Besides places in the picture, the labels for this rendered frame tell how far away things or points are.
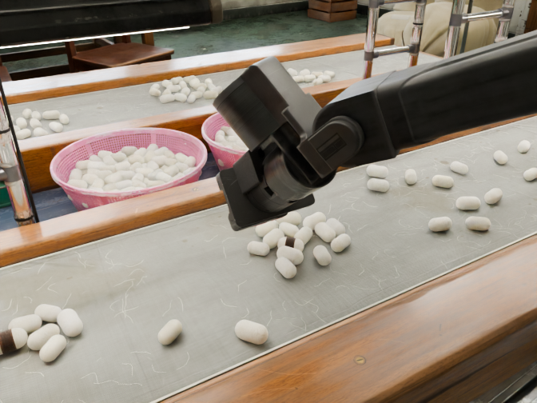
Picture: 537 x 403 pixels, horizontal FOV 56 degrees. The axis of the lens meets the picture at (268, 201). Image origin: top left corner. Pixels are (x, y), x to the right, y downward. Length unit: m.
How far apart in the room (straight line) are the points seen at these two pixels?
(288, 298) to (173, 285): 0.15
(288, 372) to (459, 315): 0.20
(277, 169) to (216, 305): 0.21
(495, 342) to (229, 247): 0.35
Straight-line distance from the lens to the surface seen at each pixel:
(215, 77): 1.45
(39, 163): 1.04
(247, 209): 0.54
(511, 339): 0.61
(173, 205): 0.76
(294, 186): 0.47
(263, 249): 0.67
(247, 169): 0.52
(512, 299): 0.64
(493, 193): 0.86
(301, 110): 0.46
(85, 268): 0.70
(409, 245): 0.73
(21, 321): 0.62
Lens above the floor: 1.14
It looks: 30 degrees down
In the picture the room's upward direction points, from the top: straight up
